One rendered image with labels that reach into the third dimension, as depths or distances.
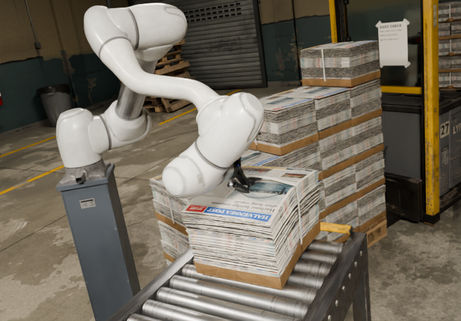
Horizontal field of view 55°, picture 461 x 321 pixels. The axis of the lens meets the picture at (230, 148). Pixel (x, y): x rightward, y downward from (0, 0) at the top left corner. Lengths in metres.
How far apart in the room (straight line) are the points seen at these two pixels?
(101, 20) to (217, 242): 0.72
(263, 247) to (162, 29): 0.72
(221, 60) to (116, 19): 8.63
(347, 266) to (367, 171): 1.53
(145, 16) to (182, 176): 0.59
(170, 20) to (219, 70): 8.62
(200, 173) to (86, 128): 0.89
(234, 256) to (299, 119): 1.17
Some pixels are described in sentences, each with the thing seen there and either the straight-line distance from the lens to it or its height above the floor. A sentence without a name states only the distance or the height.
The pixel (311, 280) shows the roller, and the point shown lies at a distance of 1.33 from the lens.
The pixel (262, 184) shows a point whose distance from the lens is 1.35.
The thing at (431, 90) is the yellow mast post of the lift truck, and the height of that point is 0.94.
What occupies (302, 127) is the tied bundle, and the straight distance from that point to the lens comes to 2.33.
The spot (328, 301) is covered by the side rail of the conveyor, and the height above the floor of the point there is 0.80.
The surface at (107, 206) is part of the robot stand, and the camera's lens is 1.88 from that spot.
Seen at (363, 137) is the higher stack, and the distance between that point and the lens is 2.77.
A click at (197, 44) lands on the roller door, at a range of 10.25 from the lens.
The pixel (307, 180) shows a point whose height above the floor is 1.02.
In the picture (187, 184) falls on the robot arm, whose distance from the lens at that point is 0.99.
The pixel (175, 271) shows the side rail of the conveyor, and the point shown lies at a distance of 1.45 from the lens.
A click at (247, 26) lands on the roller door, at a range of 9.53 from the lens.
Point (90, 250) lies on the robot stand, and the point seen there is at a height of 0.70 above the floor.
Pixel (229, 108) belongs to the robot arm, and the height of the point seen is 1.35.
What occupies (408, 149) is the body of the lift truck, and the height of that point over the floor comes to 0.47.
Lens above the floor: 1.54
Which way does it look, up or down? 16 degrees down
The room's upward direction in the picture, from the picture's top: 8 degrees counter-clockwise
